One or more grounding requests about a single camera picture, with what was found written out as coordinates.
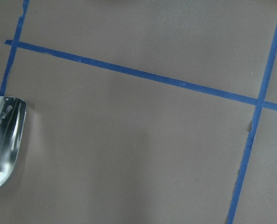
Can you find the stainless steel ice scoop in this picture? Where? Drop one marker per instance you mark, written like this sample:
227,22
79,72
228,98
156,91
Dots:
12,118

